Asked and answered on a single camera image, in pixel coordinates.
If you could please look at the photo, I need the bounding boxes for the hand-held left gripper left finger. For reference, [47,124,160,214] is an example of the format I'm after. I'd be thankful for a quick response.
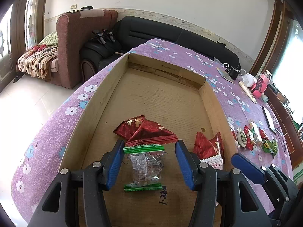
[27,139,125,227]

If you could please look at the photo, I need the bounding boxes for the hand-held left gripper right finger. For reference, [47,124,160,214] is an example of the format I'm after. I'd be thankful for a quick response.
[175,139,273,227]

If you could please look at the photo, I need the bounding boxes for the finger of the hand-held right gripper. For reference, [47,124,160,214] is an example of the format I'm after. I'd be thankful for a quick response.
[231,153,288,201]
[270,164,299,194]

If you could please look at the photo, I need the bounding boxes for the red packet with white label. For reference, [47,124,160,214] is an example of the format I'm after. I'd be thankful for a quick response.
[193,131,225,171]

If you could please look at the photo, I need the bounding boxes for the pile of assorted snack packets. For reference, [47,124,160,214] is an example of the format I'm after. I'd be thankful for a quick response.
[231,120,280,158]

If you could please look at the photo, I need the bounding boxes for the clear packet with green edges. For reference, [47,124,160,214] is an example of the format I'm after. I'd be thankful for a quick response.
[123,144,165,192]

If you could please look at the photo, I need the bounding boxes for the red snack packet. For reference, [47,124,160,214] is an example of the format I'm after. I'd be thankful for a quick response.
[126,119,178,147]
[113,115,146,145]

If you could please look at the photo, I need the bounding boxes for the cardboard box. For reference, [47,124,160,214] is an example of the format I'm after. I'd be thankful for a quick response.
[58,52,239,227]

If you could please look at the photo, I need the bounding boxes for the black smartphone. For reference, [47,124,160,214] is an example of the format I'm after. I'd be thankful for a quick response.
[262,106,277,135]

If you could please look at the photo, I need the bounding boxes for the wooden window ledge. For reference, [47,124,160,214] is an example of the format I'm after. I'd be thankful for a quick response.
[264,85,303,171]

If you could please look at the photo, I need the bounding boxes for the cream-coloured tube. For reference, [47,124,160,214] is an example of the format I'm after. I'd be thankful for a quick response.
[239,81,257,104]

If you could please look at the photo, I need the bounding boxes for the black phone stand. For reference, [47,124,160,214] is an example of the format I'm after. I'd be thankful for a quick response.
[251,74,267,93]

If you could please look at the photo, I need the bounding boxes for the pink bottle with knit sleeve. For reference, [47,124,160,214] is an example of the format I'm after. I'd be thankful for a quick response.
[254,70,273,98]

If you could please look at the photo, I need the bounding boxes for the white plastic jar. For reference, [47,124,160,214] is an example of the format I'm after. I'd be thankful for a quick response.
[242,73,257,88]

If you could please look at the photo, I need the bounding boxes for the green booklet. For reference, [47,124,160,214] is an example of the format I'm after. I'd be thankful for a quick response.
[216,67,235,84]

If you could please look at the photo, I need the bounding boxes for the window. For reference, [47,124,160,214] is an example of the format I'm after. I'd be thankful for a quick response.
[248,0,303,123]

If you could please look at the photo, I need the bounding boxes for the brown armchair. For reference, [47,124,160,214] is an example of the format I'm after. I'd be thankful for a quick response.
[50,9,118,89]

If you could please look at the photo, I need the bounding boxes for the black clamp device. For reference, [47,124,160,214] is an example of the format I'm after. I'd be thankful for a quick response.
[103,29,115,42]
[92,30,105,44]

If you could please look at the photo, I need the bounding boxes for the floral blanket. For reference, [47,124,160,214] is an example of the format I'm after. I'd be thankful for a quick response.
[16,45,58,81]

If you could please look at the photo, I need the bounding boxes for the black sofa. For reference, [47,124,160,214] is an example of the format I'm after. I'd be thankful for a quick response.
[80,16,241,76]

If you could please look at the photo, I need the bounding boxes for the green patterned pillow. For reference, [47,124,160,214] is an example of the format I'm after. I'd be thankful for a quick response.
[38,31,59,46]

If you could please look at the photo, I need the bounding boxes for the wooden glass door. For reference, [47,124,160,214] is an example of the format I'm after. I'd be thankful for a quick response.
[0,0,50,93]

